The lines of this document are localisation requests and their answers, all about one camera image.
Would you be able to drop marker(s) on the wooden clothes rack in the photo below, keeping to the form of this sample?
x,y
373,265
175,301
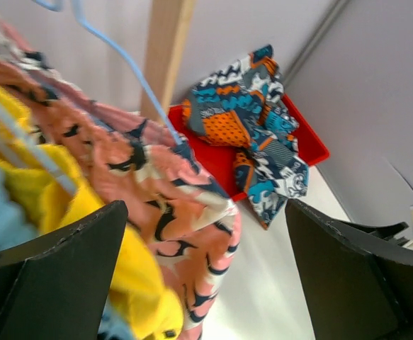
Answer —
x,y
169,24

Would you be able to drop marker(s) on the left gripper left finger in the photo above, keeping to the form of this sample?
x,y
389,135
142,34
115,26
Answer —
x,y
55,286

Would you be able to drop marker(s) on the pink patterned shorts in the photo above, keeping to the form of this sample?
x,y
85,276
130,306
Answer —
x,y
189,224

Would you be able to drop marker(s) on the light blue shorts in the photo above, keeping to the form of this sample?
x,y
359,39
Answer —
x,y
15,230

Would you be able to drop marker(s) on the blue hanger of pink shorts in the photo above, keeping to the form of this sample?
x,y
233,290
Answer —
x,y
82,42

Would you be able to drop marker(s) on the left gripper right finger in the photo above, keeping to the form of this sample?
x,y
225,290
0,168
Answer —
x,y
356,286

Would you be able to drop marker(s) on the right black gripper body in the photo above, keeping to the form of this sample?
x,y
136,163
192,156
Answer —
x,y
388,233

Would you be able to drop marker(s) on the blue orange graphic shorts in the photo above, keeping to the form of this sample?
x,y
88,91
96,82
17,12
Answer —
x,y
241,106

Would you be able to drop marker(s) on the yellow shorts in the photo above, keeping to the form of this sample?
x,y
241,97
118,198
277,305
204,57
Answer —
x,y
47,183

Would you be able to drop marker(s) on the red plastic tray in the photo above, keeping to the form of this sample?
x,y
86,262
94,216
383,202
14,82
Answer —
x,y
219,160

